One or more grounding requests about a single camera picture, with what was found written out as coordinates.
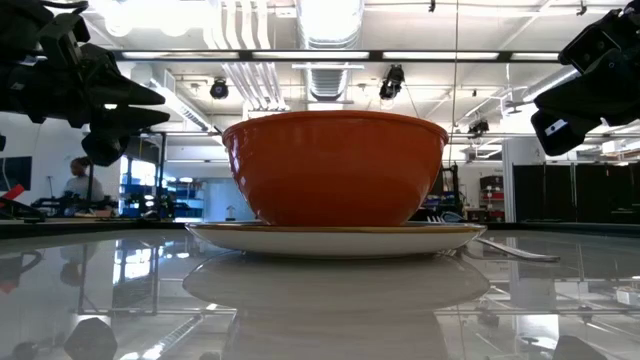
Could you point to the black hanging camera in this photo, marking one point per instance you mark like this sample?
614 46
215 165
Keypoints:
219 89
478 128
392 82

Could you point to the black aluminium table frame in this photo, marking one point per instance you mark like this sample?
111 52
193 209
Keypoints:
100 227

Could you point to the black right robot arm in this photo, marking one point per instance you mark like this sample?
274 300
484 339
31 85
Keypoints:
634 12

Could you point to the orange bowl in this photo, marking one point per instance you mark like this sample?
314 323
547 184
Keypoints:
335 170

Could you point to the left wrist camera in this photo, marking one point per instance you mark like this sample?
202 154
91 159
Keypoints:
62 32

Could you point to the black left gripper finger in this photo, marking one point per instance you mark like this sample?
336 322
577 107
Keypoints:
135 92
140 119

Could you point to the overhead frame light bar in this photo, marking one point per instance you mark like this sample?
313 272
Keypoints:
320 55

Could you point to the black upright post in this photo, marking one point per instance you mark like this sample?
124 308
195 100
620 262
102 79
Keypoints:
161 175

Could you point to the grey-green round plate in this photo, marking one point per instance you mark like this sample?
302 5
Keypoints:
335 242

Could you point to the silver metal fork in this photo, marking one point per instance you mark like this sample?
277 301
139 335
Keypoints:
520 252

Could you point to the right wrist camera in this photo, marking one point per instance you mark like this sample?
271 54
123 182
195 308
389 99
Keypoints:
592 45

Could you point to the shelf with red boxes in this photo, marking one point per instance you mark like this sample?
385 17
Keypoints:
492 197

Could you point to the dark wall screen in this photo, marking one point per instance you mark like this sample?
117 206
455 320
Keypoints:
15 172

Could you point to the person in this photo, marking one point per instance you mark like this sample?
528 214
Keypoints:
82 182

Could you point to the silver ceiling duct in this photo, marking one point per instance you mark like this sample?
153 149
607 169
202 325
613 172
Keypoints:
327 50

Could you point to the black cabinets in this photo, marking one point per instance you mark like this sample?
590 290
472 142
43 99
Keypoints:
575 192

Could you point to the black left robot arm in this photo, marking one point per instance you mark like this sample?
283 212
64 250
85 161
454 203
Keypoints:
15 85

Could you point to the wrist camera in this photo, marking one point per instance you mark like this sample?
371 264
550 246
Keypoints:
62 32
592 45

